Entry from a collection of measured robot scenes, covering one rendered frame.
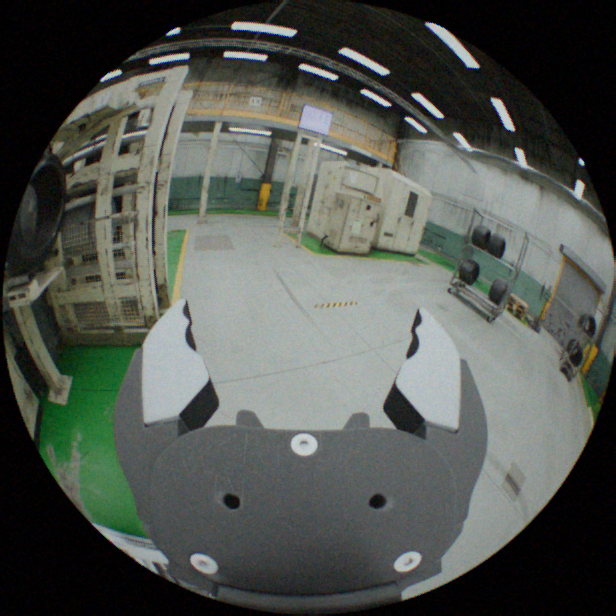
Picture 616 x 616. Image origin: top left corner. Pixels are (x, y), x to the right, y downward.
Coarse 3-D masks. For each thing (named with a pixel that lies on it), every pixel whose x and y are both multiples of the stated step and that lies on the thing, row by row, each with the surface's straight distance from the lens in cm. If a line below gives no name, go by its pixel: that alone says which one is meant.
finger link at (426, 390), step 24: (432, 336) 11; (408, 360) 9; (432, 360) 9; (456, 360) 10; (408, 384) 8; (432, 384) 8; (456, 384) 9; (384, 408) 9; (408, 408) 7; (432, 408) 7; (456, 408) 8; (408, 432) 8
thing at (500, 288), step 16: (480, 224) 530; (480, 240) 467; (496, 240) 457; (528, 240) 496; (496, 256) 464; (464, 272) 469; (448, 288) 488; (464, 288) 515; (496, 288) 445; (512, 288) 496; (480, 304) 457; (496, 304) 465
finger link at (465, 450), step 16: (464, 368) 10; (464, 384) 9; (464, 400) 8; (480, 400) 9; (464, 416) 8; (480, 416) 8; (416, 432) 8; (432, 432) 7; (448, 432) 7; (464, 432) 8; (480, 432) 8; (448, 448) 7; (464, 448) 7; (480, 448) 8; (464, 464) 7; (480, 464) 7; (464, 480) 7; (464, 496) 7; (464, 512) 7
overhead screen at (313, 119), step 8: (304, 104) 431; (304, 112) 425; (312, 112) 432; (320, 112) 440; (328, 112) 449; (304, 120) 421; (312, 120) 428; (320, 120) 436; (328, 120) 444; (304, 128) 417; (312, 128) 424; (320, 128) 432; (328, 128) 440
